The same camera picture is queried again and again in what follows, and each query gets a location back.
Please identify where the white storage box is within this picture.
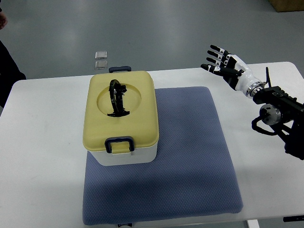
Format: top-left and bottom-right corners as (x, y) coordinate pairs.
(88, 142), (158, 166)

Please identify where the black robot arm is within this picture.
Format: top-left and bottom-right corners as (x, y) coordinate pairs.
(251, 68), (304, 160)

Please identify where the black table control panel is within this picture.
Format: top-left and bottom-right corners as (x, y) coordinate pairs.
(283, 215), (304, 222)

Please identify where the cardboard box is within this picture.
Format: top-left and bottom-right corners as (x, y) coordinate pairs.
(269, 0), (304, 12)

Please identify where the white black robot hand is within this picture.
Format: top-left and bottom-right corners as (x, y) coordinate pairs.
(201, 45), (265, 98)

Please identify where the blue quilted mat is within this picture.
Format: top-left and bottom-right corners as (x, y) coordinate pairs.
(83, 87), (243, 225)

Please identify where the person in dark clothing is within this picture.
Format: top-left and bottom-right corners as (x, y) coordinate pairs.
(0, 7), (27, 108)

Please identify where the upper metal floor plate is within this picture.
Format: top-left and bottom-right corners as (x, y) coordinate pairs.
(95, 51), (107, 59)

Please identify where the yellow storage box lid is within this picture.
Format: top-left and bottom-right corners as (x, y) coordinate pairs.
(83, 71), (159, 153)

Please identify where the white table leg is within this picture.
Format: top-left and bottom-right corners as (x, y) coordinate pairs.
(247, 219), (260, 228)

